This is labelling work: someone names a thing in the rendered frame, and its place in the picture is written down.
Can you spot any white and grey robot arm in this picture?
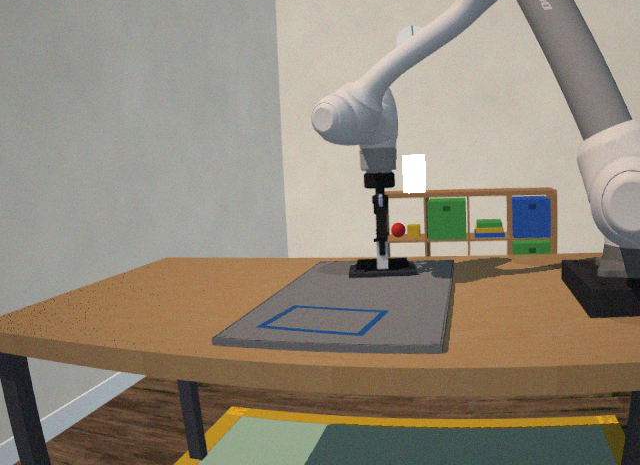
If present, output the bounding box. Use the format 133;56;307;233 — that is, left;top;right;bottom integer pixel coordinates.
311;0;640;278

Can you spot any blue tape outline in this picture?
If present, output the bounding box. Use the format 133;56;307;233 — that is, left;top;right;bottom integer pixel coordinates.
257;305;389;336

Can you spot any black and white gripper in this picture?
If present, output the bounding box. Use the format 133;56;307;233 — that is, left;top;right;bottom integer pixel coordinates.
364;172;395;269

